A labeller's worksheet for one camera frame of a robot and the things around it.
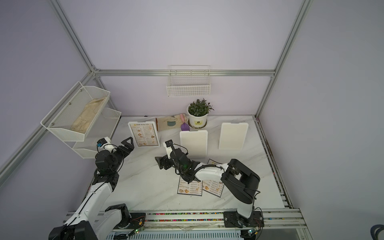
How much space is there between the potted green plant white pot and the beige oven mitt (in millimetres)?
97

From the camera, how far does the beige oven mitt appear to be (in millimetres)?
1152

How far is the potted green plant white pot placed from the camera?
1030mm
